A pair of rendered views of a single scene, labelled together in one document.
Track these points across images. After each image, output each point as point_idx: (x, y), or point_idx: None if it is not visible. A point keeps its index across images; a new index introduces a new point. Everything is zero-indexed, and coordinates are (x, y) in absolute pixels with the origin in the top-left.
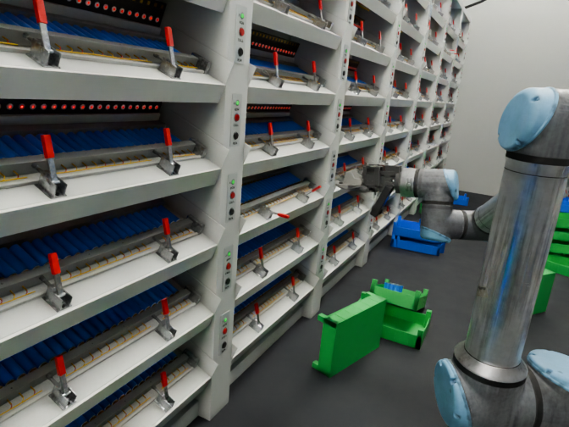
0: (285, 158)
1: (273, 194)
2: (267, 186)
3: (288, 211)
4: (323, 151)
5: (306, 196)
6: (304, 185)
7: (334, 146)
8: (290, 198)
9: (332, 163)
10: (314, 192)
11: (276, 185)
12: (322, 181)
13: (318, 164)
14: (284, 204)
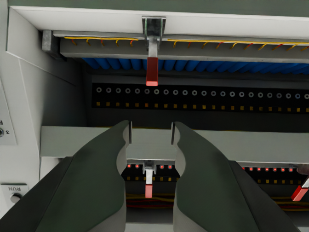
0: (283, 157)
1: (254, 60)
2: (220, 65)
3: (278, 19)
4: (77, 148)
5: (160, 38)
6: (93, 49)
7: (3, 153)
8: (185, 34)
9: (0, 114)
10: (49, 24)
11: (193, 63)
12: (29, 59)
13: (44, 101)
14: (240, 31)
